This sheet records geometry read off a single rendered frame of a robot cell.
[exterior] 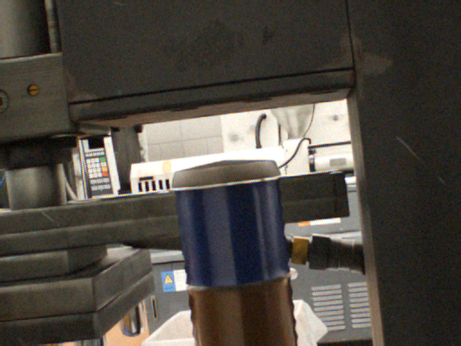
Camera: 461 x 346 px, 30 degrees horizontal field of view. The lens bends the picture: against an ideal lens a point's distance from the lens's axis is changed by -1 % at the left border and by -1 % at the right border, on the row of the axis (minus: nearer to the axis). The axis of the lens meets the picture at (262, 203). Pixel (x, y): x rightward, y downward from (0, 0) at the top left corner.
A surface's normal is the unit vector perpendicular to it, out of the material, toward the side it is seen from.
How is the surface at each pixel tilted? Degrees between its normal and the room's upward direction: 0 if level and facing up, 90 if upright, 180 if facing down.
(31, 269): 90
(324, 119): 90
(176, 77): 90
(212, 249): 76
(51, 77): 90
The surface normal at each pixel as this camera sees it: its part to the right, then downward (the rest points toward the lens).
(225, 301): -0.27, -0.16
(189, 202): -0.70, -0.12
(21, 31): 0.33, 0.01
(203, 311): -0.65, 0.36
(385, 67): -0.05, 0.06
